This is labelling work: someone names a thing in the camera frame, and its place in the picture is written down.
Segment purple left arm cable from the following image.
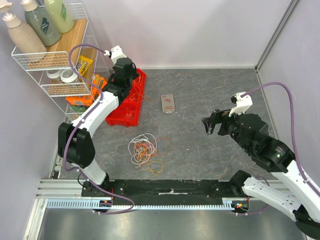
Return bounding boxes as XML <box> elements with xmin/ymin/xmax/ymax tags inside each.
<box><xmin>61</xmin><ymin>44</ymin><xmax>135</xmax><ymax>215</ymax></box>

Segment orange wires bin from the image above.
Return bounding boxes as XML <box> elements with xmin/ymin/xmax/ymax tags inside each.
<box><xmin>129</xmin><ymin>84</ymin><xmax>148</xmax><ymax>103</ymax></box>

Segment yellow candy bag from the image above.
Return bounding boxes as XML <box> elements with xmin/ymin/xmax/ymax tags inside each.
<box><xmin>75</xmin><ymin>55</ymin><xmax>93</xmax><ymax>76</ymax></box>

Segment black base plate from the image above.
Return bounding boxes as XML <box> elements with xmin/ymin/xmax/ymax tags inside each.
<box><xmin>80</xmin><ymin>178</ymin><xmax>248</xmax><ymax>206</ymax></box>

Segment red plastic bin middle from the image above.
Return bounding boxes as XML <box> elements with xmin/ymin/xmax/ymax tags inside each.
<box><xmin>124</xmin><ymin>86</ymin><xmax>144</xmax><ymax>105</ymax></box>

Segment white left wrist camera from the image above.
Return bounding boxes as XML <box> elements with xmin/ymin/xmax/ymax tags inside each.
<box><xmin>103</xmin><ymin>45</ymin><xmax>127</xmax><ymax>65</ymax></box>

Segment orange snack box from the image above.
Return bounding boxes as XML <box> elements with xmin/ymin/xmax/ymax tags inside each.
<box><xmin>65</xmin><ymin>95</ymin><xmax>94</xmax><ymax>106</ymax></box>

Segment grey green pump bottle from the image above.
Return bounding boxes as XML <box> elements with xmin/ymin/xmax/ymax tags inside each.
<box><xmin>20</xmin><ymin>0</ymin><xmax>61</xmax><ymax>47</ymax></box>

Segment light blue cable duct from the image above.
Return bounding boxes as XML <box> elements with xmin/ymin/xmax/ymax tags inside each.
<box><xmin>46</xmin><ymin>199</ymin><xmax>247</xmax><ymax>211</ymax></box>

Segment white tape roll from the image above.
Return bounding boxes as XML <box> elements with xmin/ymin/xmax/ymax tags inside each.
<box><xmin>60</xmin><ymin>69</ymin><xmax>78</xmax><ymax>84</ymax></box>
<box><xmin>46</xmin><ymin>69</ymin><xmax>62</xmax><ymax>80</ymax></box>

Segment red plastic bin far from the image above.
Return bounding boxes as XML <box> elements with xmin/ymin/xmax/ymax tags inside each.
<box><xmin>132</xmin><ymin>68</ymin><xmax>147</xmax><ymax>89</ymax></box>

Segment white wire shelf rack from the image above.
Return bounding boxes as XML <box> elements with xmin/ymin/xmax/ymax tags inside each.
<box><xmin>11</xmin><ymin>3</ymin><xmax>110</xmax><ymax>121</ymax></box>

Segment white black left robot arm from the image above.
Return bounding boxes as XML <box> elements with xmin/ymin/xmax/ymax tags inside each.
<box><xmin>58</xmin><ymin>57</ymin><xmax>138</xmax><ymax>198</ymax></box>

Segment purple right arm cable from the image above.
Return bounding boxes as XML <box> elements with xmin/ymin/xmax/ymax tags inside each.
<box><xmin>234</xmin><ymin>81</ymin><xmax>320</xmax><ymax>216</ymax></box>

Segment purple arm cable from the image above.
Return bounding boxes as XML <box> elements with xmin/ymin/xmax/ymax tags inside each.
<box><xmin>234</xmin><ymin>81</ymin><xmax>320</xmax><ymax>216</ymax></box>
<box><xmin>61</xmin><ymin>44</ymin><xmax>135</xmax><ymax>215</ymax></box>

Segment green packet bottom shelf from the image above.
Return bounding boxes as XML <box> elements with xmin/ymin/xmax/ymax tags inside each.
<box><xmin>70</xmin><ymin>105</ymin><xmax>88</xmax><ymax>113</ymax></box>

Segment light green bottle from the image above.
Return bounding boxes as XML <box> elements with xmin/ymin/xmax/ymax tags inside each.
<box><xmin>44</xmin><ymin>0</ymin><xmax>74</xmax><ymax>34</ymax></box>

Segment orange green small boxes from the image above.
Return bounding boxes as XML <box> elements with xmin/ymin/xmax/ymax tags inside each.
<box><xmin>91</xmin><ymin>74</ymin><xmax>108</xmax><ymax>100</ymax></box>

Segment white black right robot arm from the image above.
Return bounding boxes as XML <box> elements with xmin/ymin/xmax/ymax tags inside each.
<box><xmin>201</xmin><ymin>109</ymin><xmax>320</xmax><ymax>240</ymax></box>

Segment red plastic bin near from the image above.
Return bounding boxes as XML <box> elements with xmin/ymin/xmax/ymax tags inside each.
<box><xmin>105</xmin><ymin>102</ymin><xmax>141</xmax><ymax>128</ymax></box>

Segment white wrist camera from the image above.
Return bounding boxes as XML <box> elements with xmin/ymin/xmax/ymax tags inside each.
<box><xmin>228</xmin><ymin>92</ymin><xmax>253</xmax><ymax>117</ymax></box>
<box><xmin>103</xmin><ymin>45</ymin><xmax>127</xmax><ymax>65</ymax></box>

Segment orange white wire bundle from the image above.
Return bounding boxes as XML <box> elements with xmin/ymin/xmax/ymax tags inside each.
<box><xmin>127</xmin><ymin>133</ymin><xmax>173</xmax><ymax>176</ymax></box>

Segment beige pump bottle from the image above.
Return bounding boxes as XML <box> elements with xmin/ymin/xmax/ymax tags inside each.
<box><xmin>0</xmin><ymin>0</ymin><xmax>47</xmax><ymax>63</ymax></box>

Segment white tape roll right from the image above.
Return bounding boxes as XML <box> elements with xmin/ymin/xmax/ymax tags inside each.
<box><xmin>60</xmin><ymin>69</ymin><xmax>78</xmax><ymax>84</ymax></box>

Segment white tape roll left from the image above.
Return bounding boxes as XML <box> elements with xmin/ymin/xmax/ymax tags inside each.
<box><xmin>46</xmin><ymin>69</ymin><xmax>62</xmax><ymax>80</ymax></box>

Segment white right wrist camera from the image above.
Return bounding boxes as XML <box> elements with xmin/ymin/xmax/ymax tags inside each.
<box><xmin>228</xmin><ymin>92</ymin><xmax>253</xmax><ymax>117</ymax></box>

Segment red plastic bin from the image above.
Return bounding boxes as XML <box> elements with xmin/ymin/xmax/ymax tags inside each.
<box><xmin>132</xmin><ymin>68</ymin><xmax>147</xmax><ymax>89</ymax></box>
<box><xmin>124</xmin><ymin>86</ymin><xmax>144</xmax><ymax>105</ymax></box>
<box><xmin>105</xmin><ymin>102</ymin><xmax>141</xmax><ymax>128</ymax></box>

